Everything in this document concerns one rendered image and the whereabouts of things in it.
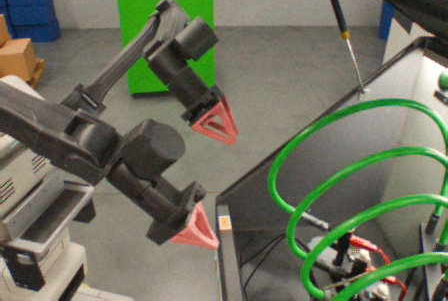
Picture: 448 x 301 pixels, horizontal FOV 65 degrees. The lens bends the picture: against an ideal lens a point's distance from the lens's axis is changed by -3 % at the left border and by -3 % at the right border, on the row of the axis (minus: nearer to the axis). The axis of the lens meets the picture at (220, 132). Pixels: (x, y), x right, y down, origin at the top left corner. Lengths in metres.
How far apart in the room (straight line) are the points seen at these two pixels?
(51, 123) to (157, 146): 0.15
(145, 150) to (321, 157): 0.70
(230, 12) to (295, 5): 1.23
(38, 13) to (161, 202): 6.28
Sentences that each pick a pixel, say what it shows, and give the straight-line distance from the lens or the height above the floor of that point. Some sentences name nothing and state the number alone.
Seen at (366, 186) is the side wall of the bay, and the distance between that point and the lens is 1.22.
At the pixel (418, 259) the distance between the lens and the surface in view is 0.54.
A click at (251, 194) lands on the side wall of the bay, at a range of 1.11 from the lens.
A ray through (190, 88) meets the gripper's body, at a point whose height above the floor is 1.45.
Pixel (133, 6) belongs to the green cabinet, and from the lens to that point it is 3.79.
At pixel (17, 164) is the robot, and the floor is 1.20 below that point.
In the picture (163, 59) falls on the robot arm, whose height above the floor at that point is 1.49.
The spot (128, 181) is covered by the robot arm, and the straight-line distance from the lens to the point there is 0.53.
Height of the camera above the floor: 1.69
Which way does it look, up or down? 30 degrees down
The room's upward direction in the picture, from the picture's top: straight up
